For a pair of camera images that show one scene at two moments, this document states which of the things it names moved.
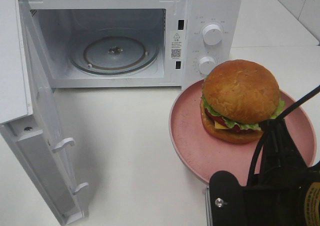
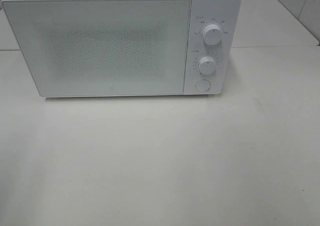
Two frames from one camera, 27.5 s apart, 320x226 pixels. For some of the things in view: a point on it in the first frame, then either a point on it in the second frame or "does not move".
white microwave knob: x=206 y=64 does not move
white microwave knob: x=212 y=34 does not move
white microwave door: x=28 y=117 → x=103 y=47
